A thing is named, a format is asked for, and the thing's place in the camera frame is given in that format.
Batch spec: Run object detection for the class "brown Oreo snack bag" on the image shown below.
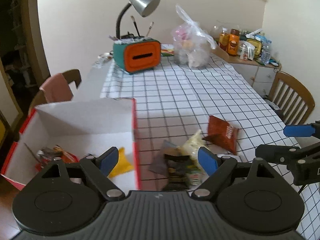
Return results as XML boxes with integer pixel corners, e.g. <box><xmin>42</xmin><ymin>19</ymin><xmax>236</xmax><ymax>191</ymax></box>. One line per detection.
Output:
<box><xmin>203</xmin><ymin>115</ymin><xmax>239</xmax><ymax>155</ymax></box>

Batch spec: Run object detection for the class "clear plastic bag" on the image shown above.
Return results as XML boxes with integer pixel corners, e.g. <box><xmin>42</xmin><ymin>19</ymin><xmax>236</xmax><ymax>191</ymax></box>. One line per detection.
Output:
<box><xmin>171</xmin><ymin>4</ymin><xmax>217</xmax><ymax>69</ymax></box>

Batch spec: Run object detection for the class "amber jar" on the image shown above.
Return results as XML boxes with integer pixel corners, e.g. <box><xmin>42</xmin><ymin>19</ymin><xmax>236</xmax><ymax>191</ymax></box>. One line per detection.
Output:
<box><xmin>219</xmin><ymin>28</ymin><xmax>229</xmax><ymax>51</ymax></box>

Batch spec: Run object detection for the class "pale yellow snack packet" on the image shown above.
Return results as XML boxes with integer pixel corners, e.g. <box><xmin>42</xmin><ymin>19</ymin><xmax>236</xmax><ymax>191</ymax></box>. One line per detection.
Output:
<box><xmin>180</xmin><ymin>129</ymin><xmax>206</xmax><ymax>166</ymax></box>

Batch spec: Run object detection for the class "pink cloth on chair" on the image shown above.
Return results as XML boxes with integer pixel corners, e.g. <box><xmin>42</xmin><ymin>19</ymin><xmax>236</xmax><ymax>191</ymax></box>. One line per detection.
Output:
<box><xmin>40</xmin><ymin>73</ymin><xmax>73</xmax><ymax>103</ymax></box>

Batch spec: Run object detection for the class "wooden chair with pink cloth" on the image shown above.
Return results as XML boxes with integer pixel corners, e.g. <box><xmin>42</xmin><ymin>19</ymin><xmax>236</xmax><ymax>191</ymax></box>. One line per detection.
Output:
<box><xmin>28</xmin><ymin>69</ymin><xmax>82</xmax><ymax>116</ymax></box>

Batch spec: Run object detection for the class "orange bottle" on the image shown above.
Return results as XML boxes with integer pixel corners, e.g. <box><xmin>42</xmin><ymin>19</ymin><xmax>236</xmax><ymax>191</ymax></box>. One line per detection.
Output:
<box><xmin>227</xmin><ymin>29</ymin><xmax>240</xmax><ymax>56</ymax></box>

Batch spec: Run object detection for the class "red orange snack packet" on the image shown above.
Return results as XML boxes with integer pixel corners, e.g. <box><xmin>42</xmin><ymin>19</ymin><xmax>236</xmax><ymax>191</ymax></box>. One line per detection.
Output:
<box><xmin>35</xmin><ymin>145</ymin><xmax>79</xmax><ymax>171</ymax></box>

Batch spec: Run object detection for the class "silver desk lamp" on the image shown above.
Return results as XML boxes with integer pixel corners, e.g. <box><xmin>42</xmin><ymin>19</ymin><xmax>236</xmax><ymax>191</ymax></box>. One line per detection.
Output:
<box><xmin>116</xmin><ymin>0</ymin><xmax>161</xmax><ymax>38</ymax></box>

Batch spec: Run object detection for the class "dark green snack packet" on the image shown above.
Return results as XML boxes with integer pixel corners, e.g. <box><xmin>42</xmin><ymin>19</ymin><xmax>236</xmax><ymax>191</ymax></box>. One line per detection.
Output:
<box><xmin>162</xmin><ymin>154</ymin><xmax>203</xmax><ymax>191</ymax></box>

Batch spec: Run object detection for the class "wooden chair right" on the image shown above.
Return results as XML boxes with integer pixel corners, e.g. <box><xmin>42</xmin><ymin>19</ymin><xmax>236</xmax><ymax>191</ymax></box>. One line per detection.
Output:
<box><xmin>266</xmin><ymin>72</ymin><xmax>315</xmax><ymax>125</ymax></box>

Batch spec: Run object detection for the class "red cardboard box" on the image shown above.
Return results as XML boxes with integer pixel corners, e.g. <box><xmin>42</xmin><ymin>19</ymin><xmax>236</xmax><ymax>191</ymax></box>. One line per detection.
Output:
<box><xmin>1</xmin><ymin>98</ymin><xmax>140</xmax><ymax>193</ymax></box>

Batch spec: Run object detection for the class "white drawer cabinet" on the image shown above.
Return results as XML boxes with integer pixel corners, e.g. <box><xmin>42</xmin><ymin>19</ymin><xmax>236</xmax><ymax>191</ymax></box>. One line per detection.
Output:
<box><xmin>231</xmin><ymin>63</ymin><xmax>280</xmax><ymax>96</ymax></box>

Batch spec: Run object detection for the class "orange teal tissue box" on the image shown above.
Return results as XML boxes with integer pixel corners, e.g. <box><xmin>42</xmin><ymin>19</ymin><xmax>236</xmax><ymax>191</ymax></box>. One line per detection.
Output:
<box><xmin>113</xmin><ymin>38</ymin><xmax>161</xmax><ymax>74</ymax></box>

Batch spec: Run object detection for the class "checkered white tablecloth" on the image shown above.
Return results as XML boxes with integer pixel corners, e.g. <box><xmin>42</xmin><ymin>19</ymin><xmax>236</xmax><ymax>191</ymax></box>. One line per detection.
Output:
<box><xmin>100</xmin><ymin>53</ymin><xmax>320</xmax><ymax>240</ymax></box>

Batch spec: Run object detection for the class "grey purple snack packet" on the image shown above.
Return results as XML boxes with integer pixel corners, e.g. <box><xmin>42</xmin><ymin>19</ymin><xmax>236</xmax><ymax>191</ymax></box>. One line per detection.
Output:
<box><xmin>149</xmin><ymin>140</ymin><xmax>177</xmax><ymax>177</ymax></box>

